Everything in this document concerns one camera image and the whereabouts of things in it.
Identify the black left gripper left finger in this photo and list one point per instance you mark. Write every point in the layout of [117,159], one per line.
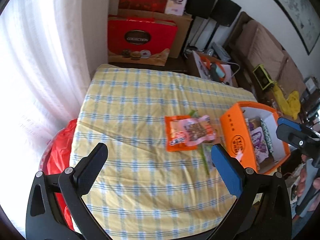
[88,168]

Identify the pink nut snack packet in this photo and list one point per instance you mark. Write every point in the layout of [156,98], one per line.
[197,130]

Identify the yellow plastic bag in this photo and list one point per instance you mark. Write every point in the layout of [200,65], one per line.
[289,106]

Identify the red collection gift box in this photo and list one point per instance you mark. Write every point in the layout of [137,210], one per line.
[139,40]

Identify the green white seaweed snack packet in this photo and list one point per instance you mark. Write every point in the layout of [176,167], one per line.
[267,138]

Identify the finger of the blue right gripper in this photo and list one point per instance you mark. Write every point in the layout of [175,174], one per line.
[289,123]

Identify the yellow green portable radio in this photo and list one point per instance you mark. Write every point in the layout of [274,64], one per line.
[263,78]

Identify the pink white tissue pack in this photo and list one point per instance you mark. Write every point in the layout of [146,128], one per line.
[175,7]

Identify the right black speaker on stand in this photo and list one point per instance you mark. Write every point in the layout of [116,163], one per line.
[224,13]

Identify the red plastic bag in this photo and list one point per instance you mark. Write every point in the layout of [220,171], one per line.
[56,156]

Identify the purple spout drink pouch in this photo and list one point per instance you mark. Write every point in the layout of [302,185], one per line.
[259,145]

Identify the orange cardboard box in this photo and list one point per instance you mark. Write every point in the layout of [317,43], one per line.
[249,129]

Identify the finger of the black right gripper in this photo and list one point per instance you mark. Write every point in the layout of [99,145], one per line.
[290,135]

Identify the orange snack packet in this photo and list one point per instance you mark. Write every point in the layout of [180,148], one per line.
[176,137]

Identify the yellow blue plaid cloth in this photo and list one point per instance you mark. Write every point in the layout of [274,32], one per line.
[144,191]

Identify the white paper bag orange handles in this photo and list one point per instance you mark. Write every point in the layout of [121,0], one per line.
[210,68]

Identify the white sheer curtain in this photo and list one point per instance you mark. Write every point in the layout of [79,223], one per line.
[49,52]

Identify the person's right hand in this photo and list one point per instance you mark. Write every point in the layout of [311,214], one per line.
[308,188]

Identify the framed wall painting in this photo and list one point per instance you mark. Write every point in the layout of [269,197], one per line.
[305,20]

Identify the green label snack packet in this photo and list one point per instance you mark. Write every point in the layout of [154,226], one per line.
[205,147]

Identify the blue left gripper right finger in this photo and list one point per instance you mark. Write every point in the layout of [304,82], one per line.
[229,168]

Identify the left black speaker on stand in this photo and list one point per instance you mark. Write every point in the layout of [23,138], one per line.
[197,8]

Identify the black speaker on stand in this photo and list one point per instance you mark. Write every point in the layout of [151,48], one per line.
[224,13]
[197,8]

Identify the large brown cardboard box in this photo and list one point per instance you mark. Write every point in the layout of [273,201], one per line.
[183,23]

